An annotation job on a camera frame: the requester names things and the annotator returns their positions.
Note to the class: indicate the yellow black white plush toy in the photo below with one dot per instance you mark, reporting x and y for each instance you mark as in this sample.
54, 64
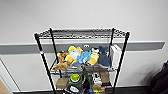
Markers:
94, 56

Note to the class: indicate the grey plush toy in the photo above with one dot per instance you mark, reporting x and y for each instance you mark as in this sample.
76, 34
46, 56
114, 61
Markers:
77, 67

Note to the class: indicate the dark blue plush toy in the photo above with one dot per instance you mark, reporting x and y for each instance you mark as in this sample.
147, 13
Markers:
104, 56

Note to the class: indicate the brown plush toy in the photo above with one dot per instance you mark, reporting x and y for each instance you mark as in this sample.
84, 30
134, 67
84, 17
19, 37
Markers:
61, 60

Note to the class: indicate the green round toy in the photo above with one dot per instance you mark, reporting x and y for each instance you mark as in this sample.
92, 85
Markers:
75, 78

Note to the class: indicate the black tall pointed item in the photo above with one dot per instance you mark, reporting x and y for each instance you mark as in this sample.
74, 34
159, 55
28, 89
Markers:
87, 80

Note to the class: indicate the brown cardboard box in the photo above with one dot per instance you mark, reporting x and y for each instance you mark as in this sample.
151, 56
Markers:
105, 77

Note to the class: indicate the small tan cardboard box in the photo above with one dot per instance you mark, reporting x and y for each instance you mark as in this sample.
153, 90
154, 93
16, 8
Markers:
62, 83

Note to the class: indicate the blue yellow green toy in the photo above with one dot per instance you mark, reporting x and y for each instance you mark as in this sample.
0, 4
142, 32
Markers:
97, 89

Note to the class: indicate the black chair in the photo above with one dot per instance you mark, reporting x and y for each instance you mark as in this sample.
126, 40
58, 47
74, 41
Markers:
161, 80

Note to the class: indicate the long grey wall rail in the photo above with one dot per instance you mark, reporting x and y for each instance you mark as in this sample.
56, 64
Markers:
20, 48

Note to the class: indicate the white door frame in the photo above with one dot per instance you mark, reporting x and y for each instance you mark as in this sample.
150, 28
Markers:
8, 83

